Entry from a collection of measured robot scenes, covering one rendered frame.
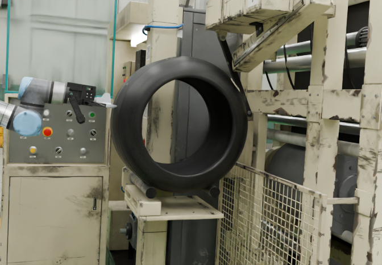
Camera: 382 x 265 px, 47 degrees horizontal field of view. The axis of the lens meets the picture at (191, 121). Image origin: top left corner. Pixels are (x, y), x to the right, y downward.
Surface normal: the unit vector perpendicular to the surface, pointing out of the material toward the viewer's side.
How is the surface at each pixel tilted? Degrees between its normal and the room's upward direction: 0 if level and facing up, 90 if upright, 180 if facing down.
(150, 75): 56
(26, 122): 93
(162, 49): 90
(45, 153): 90
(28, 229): 90
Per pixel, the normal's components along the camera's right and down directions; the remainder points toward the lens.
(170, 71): 0.25, -0.11
